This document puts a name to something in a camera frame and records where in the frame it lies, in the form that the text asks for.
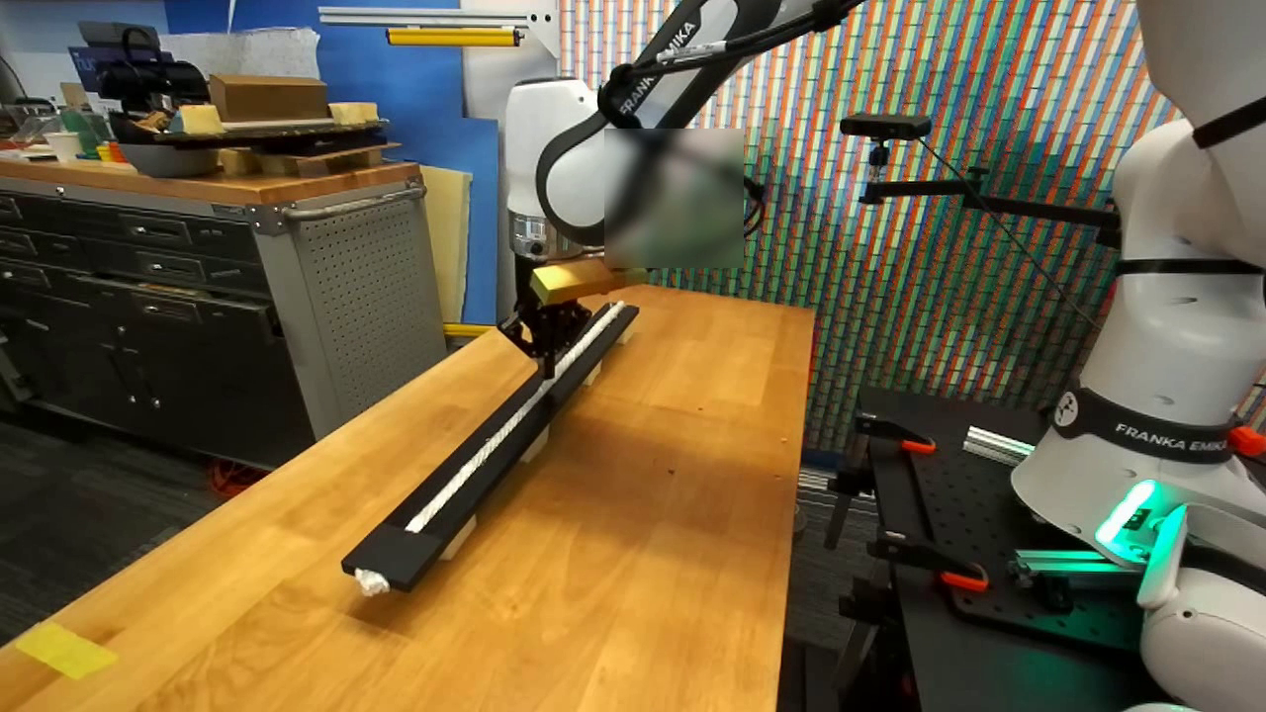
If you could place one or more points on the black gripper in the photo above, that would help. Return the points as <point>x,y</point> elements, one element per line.
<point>552,320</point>

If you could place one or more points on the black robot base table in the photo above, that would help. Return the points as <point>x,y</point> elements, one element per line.
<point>951,659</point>

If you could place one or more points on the yellow bar near floor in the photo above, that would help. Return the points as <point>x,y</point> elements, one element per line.
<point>468,334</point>

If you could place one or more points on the small wooden support block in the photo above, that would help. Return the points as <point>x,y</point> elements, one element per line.
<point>534,443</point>
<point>455,535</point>

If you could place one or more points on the cream foam panel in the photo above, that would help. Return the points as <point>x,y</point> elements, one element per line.
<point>445,252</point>

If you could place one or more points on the grey perforated metal cabinet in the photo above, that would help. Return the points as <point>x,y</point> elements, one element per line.
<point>359,303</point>

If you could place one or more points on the blue board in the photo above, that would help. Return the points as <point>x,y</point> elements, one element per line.
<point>399,104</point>

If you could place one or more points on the yellow foam block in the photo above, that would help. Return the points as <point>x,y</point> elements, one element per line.
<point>359,116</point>
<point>199,121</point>

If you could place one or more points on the yellow hanging bar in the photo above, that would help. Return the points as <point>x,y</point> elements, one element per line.
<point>455,38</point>

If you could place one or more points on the wooden box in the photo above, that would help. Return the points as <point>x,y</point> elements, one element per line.
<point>271,100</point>

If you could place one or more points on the multicolour striped backdrop screen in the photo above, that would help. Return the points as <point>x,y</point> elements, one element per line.
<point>925,331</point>

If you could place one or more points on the black orange bar clamp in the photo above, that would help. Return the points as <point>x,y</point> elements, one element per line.
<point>918,448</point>
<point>967,578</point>
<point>1249,440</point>

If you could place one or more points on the aluminium profile bar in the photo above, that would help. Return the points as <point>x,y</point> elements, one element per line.
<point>999,443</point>
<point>1070,564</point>

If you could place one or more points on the black machine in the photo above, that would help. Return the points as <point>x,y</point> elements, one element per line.
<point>145,71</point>

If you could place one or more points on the yellow tape patch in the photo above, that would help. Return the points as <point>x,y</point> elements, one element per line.
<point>64,651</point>

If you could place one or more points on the long black slotted rail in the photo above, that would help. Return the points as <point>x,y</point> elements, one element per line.
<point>494,462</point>

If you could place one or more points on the white hanging rail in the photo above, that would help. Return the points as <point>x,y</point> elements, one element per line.
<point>438,17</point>

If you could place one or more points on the black camera on stand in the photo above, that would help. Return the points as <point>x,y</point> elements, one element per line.
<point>885,129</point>

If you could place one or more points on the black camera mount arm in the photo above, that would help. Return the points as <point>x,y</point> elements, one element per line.
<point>1054,207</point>

